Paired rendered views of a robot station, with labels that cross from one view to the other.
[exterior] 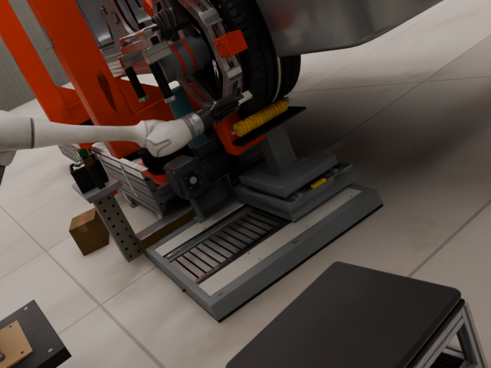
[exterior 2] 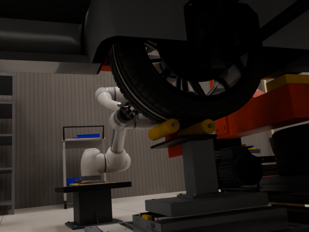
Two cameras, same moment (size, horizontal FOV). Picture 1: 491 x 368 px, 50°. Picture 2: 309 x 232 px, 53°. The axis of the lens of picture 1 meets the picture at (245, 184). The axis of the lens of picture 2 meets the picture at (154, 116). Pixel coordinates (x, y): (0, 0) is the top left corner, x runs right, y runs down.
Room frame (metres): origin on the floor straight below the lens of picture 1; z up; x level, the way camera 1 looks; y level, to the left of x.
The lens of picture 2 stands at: (2.11, -1.49, 0.32)
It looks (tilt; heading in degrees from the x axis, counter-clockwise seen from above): 11 degrees up; 91
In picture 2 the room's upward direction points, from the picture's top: 5 degrees counter-clockwise
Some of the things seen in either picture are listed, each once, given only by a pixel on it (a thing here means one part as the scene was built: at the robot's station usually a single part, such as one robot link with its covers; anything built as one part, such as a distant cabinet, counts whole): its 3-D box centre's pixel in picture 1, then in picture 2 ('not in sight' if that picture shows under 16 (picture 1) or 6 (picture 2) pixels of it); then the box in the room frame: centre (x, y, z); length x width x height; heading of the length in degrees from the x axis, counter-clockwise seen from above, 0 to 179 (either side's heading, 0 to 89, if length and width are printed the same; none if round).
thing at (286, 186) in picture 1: (276, 147); (199, 172); (2.24, -0.19, 0.32); 0.40 x 0.30 x 0.28; 21
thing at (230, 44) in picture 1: (230, 44); (109, 61); (1.89, -0.15, 0.85); 0.09 x 0.08 x 0.07; 21
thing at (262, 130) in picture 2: (172, 87); (264, 95); (2.66, 0.13, 0.69); 0.52 x 0.17 x 0.35; 111
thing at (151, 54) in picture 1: (155, 51); not in sight; (1.95, 0.10, 0.93); 0.09 x 0.05 x 0.05; 111
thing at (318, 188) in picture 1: (291, 183); (205, 220); (2.24, -0.19, 0.13); 0.50 x 0.36 x 0.10; 21
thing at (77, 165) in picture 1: (88, 171); (223, 142); (2.52, 0.67, 0.51); 0.20 x 0.14 x 0.13; 12
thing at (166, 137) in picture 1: (166, 139); (121, 120); (1.88, 0.19, 0.64); 0.16 x 0.13 x 0.11; 111
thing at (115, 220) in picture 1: (115, 221); not in sight; (2.56, 0.69, 0.21); 0.10 x 0.10 x 0.42; 21
